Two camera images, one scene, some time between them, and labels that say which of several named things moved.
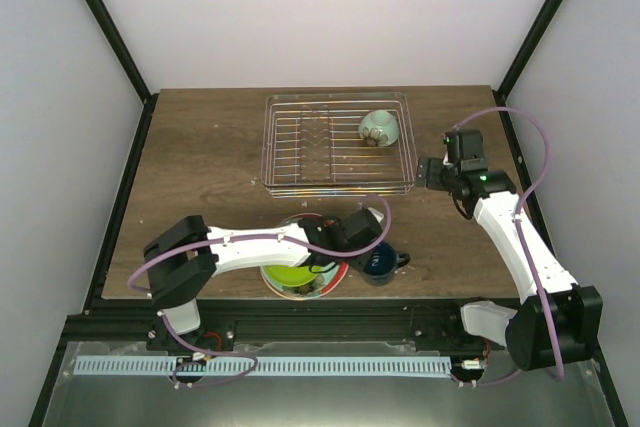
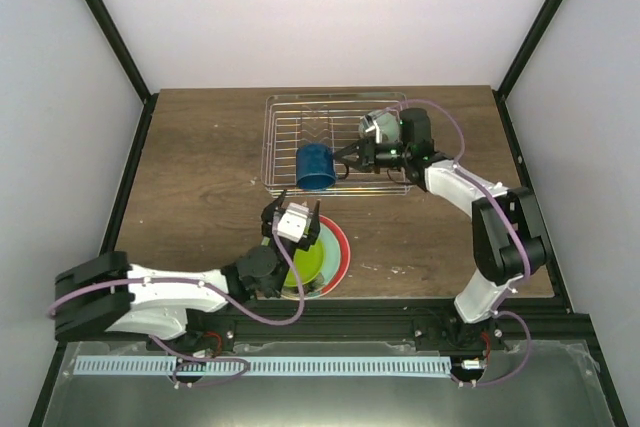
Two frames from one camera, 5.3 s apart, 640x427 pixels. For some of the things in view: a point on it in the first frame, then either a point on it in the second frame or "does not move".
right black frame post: x=547 y=12 does not move
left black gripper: x=359 y=263 to x=271 y=213
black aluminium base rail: x=355 y=322 does not move
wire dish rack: x=338 y=145 does not move
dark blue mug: x=382 y=264 to x=315 y=166
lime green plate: x=291 y=275 does not move
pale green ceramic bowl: x=379 y=128 does not move
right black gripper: x=433 y=181 to x=367 y=156
